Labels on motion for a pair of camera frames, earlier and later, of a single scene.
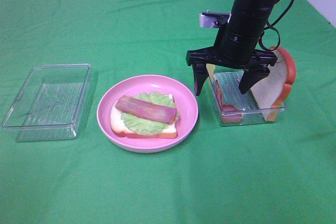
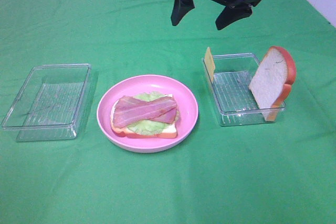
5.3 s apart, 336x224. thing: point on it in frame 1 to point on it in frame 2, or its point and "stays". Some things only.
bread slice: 169,131 stays
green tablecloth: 125,24 stays
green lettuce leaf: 146,125 stays
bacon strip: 229,114 to 128,109
